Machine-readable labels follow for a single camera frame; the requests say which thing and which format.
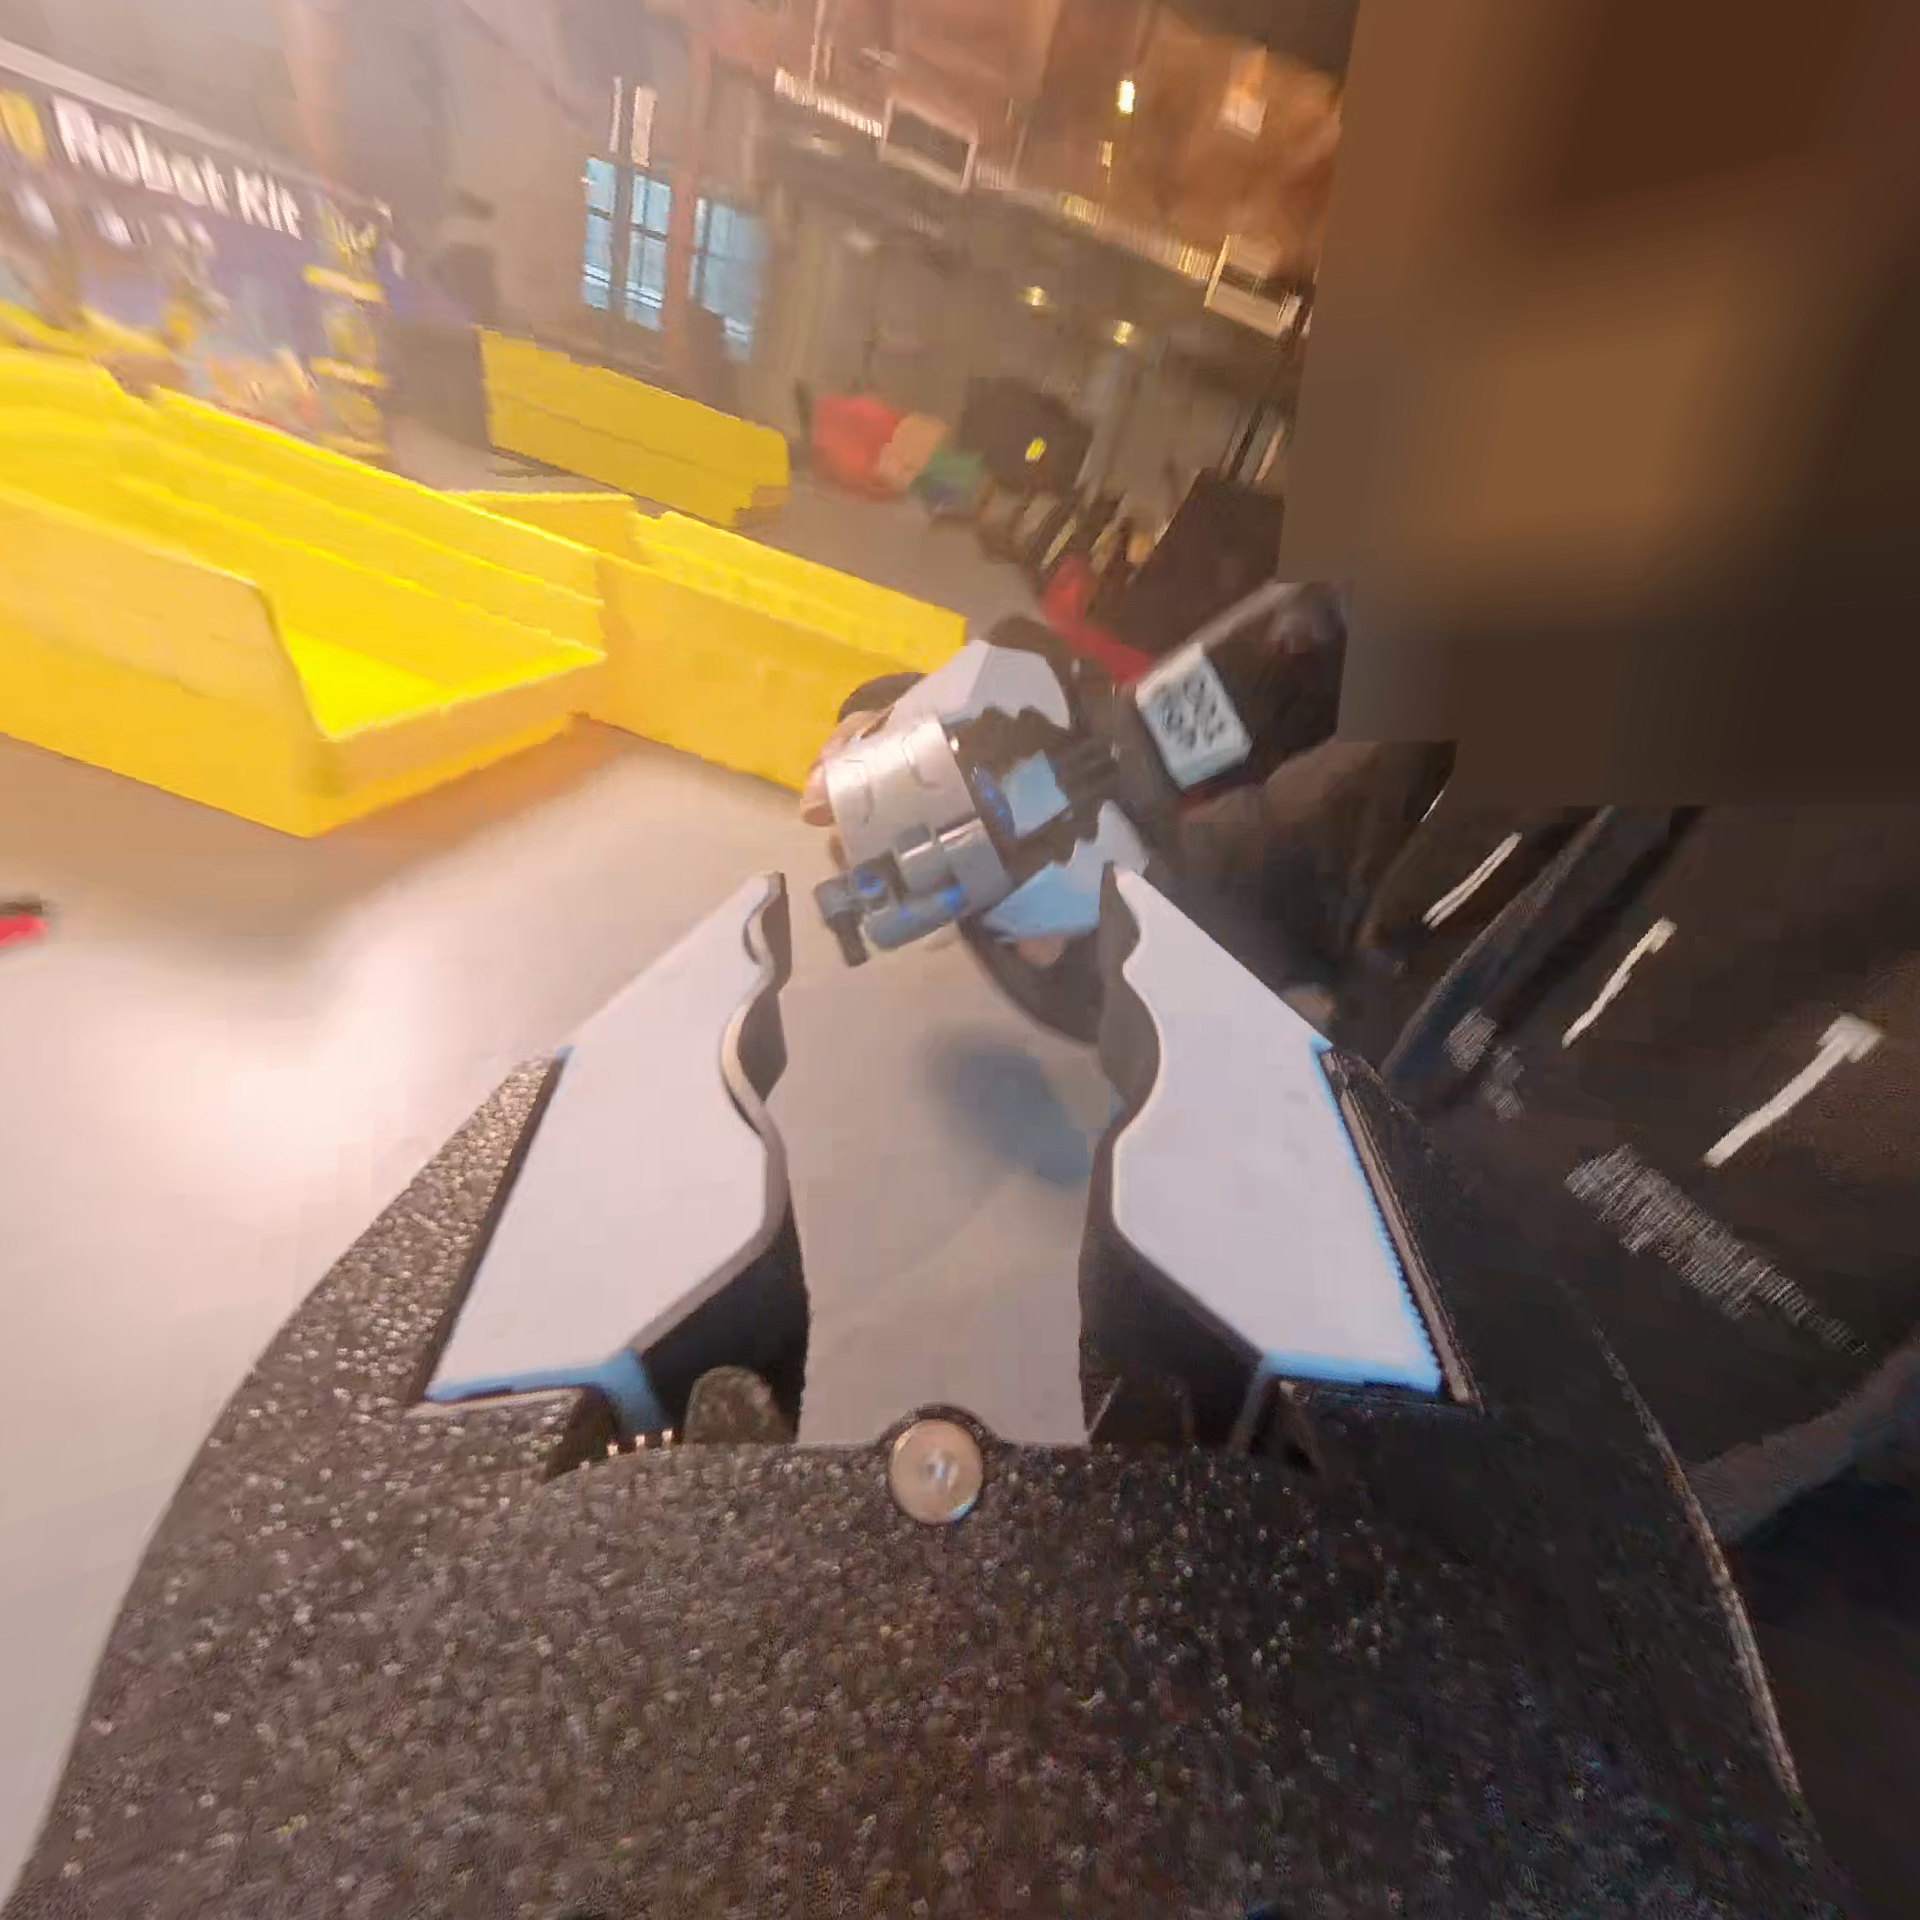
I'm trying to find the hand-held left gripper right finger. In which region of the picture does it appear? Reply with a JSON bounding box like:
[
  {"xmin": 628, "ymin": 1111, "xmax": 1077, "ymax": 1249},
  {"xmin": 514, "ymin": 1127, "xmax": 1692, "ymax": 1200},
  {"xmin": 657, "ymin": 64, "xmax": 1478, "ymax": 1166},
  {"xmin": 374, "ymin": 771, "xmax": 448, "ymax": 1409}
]
[{"xmin": 1079, "ymin": 868, "xmax": 1446, "ymax": 1450}]

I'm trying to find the paned window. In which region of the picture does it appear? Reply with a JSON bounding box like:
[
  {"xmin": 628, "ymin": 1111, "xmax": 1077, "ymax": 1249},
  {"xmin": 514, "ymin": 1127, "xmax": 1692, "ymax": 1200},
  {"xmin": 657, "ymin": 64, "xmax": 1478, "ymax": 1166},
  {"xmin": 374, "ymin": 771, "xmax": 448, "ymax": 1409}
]
[{"xmin": 579, "ymin": 151, "xmax": 771, "ymax": 359}]

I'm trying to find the grey curved toy panel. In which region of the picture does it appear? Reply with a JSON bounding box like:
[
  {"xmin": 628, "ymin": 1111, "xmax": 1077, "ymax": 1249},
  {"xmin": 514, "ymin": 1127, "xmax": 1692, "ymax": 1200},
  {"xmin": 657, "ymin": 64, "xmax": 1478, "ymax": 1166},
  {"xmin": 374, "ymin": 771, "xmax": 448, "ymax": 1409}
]
[{"xmin": 822, "ymin": 711, "xmax": 1000, "ymax": 892}]

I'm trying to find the black toy lens assembly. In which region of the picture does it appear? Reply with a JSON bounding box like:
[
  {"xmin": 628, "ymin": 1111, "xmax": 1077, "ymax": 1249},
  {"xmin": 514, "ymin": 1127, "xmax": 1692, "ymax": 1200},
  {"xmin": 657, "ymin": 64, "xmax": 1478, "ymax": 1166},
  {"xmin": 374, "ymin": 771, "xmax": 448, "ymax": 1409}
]
[{"xmin": 809, "ymin": 711, "xmax": 1118, "ymax": 969}]

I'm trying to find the red plastic tub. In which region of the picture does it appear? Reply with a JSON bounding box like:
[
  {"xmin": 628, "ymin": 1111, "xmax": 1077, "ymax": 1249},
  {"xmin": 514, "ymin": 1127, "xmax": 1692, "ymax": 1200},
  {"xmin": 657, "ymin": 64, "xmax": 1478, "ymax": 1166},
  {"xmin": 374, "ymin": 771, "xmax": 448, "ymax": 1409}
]
[{"xmin": 809, "ymin": 393, "xmax": 905, "ymax": 484}]

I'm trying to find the person's black hoodie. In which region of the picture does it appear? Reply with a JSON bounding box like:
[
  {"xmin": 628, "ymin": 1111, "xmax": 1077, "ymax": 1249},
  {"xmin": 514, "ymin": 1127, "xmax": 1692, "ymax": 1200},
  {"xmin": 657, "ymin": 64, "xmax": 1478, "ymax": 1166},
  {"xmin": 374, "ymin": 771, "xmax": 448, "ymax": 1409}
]
[{"xmin": 1187, "ymin": 735, "xmax": 1920, "ymax": 1553}]

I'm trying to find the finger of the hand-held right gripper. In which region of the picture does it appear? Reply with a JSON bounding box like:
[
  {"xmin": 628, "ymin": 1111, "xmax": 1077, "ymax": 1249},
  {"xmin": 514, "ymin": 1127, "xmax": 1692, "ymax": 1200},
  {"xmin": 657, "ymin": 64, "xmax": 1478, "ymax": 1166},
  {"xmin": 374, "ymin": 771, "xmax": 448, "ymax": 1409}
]
[
  {"xmin": 847, "ymin": 637, "xmax": 1085, "ymax": 753},
  {"xmin": 960, "ymin": 841, "xmax": 1153, "ymax": 1042}
]

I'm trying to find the yellow storage bin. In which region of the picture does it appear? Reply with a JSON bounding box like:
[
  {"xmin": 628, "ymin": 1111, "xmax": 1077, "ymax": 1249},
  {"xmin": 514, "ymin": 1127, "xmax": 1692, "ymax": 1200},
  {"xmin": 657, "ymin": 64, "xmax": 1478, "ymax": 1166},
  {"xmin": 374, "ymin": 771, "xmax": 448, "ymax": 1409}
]
[
  {"xmin": 478, "ymin": 331, "xmax": 795, "ymax": 531},
  {"xmin": 0, "ymin": 353, "xmax": 608, "ymax": 841},
  {"xmin": 450, "ymin": 488, "xmax": 969, "ymax": 793}
]

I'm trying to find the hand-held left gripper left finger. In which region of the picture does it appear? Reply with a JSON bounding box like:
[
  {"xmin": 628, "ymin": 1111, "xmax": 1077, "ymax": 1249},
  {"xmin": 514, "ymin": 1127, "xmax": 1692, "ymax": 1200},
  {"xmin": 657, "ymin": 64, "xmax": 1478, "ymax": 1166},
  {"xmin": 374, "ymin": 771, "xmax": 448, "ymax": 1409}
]
[{"xmin": 421, "ymin": 871, "xmax": 813, "ymax": 1450}]

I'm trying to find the colourful toy kit box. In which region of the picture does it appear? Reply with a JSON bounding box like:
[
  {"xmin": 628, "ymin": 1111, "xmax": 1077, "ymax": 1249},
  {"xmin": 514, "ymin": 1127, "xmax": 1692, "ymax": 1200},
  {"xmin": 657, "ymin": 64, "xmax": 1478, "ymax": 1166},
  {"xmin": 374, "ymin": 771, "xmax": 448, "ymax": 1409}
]
[{"xmin": 0, "ymin": 68, "xmax": 402, "ymax": 457}]

